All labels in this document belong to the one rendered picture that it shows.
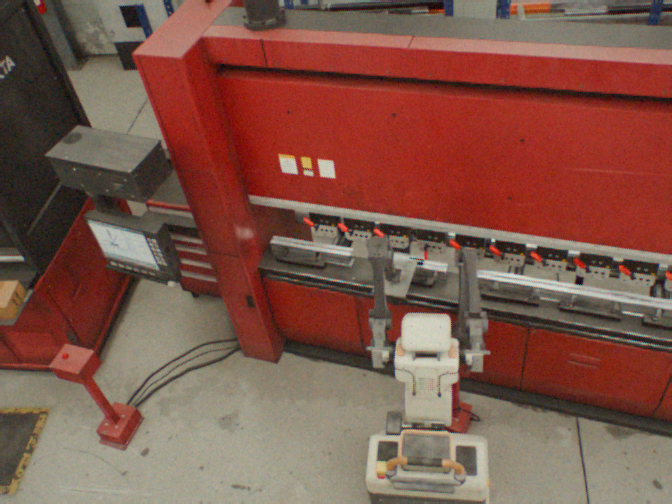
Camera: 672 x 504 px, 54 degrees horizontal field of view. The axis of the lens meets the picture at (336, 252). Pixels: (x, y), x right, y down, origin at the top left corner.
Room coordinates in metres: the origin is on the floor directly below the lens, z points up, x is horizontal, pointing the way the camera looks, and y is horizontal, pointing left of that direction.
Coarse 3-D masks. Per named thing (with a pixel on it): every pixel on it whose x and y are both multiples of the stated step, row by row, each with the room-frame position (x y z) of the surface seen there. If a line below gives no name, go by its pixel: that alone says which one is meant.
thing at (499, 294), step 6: (486, 288) 2.25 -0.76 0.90; (486, 294) 2.21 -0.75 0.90; (492, 294) 2.20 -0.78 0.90; (498, 294) 2.19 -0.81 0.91; (504, 294) 2.19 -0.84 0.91; (510, 294) 2.18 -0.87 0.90; (516, 294) 2.17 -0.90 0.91; (522, 294) 2.17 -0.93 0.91; (528, 294) 2.16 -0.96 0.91; (504, 300) 2.16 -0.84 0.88; (510, 300) 2.15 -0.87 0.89; (516, 300) 2.14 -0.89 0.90; (522, 300) 2.13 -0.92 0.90; (528, 300) 2.12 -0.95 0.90; (534, 300) 2.11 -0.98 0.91
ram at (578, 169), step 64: (256, 128) 2.76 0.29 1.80; (320, 128) 2.61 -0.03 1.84; (384, 128) 2.47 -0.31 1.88; (448, 128) 2.34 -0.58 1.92; (512, 128) 2.22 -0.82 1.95; (576, 128) 2.11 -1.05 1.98; (640, 128) 2.01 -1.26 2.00; (256, 192) 2.80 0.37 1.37; (320, 192) 2.63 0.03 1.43; (384, 192) 2.48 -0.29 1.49; (448, 192) 2.34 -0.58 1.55; (512, 192) 2.21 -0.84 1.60; (576, 192) 2.09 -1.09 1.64; (640, 192) 1.98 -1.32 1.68; (640, 256) 1.95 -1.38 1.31
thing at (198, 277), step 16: (176, 176) 3.59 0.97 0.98; (160, 192) 3.45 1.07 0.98; (176, 192) 3.42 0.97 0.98; (160, 208) 3.31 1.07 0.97; (176, 208) 3.26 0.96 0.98; (176, 240) 3.31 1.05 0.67; (192, 240) 3.23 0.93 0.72; (192, 256) 3.27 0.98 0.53; (192, 272) 3.30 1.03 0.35; (208, 272) 3.24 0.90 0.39; (192, 288) 3.32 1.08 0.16; (208, 288) 3.26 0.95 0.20
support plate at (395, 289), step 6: (408, 264) 2.43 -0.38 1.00; (414, 264) 2.42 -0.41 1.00; (408, 270) 2.38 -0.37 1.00; (414, 270) 2.38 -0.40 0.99; (402, 276) 2.35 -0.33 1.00; (408, 276) 2.34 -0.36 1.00; (390, 282) 2.32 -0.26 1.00; (396, 282) 2.31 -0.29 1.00; (402, 282) 2.31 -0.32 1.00; (408, 282) 2.30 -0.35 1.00; (390, 288) 2.28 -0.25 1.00; (396, 288) 2.27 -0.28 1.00; (402, 288) 2.26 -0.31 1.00; (390, 294) 2.24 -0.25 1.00; (396, 294) 2.23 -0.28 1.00; (402, 294) 2.22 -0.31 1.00
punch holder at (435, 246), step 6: (420, 228) 2.40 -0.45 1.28; (420, 234) 2.40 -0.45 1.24; (426, 234) 2.39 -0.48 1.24; (432, 234) 2.37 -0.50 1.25; (438, 234) 2.36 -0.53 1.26; (444, 234) 2.35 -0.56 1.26; (420, 240) 2.40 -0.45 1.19; (426, 240) 2.39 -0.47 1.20; (432, 240) 2.38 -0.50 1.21; (438, 240) 2.36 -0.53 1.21; (444, 240) 2.35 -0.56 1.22; (420, 246) 2.40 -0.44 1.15; (432, 246) 2.38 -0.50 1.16; (438, 246) 2.36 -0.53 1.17; (444, 246) 2.34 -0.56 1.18; (432, 252) 2.37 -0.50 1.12; (438, 252) 2.36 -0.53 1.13; (444, 252) 2.34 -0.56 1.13
